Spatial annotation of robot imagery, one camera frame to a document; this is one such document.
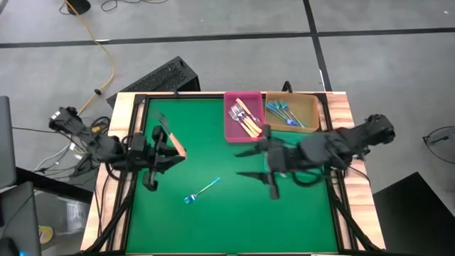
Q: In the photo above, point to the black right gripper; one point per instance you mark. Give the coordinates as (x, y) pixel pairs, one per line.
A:
(281, 156)

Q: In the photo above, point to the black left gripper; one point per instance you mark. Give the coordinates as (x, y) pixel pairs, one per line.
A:
(145, 154)

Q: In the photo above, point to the iridescent rainbow fork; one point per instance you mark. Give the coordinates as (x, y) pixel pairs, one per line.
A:
(209, 183)
(275, 112)
(281, 113)
(295, 117)
(284, 115)
(289, 113)

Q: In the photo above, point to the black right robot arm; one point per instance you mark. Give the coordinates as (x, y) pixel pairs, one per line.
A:
(337, 142)

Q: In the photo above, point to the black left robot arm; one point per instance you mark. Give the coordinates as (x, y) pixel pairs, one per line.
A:
(99, 145)

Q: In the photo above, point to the teal plastic bin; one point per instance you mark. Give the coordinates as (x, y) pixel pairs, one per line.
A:
(288, 136)

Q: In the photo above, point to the pink plastic bin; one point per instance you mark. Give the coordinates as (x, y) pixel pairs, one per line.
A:
(256, 103)

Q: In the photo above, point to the black computer case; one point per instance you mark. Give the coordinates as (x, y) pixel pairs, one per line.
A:
(163, 76)

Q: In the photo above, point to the yellow round sticker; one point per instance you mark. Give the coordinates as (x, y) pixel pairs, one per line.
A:
(45, 234)

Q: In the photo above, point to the grey flat panel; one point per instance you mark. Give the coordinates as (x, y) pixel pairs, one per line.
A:
(17, 220)
(7, 142)

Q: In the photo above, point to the large black box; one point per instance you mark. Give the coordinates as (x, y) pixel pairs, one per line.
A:
(419, 220)

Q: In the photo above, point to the black round stand base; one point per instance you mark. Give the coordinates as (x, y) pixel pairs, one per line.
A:
(79, 5)

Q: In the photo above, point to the small grey device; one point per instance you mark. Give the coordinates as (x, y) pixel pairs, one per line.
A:
(433, 139)

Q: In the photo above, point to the black table frame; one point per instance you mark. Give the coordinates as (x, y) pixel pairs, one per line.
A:
(340, 220)

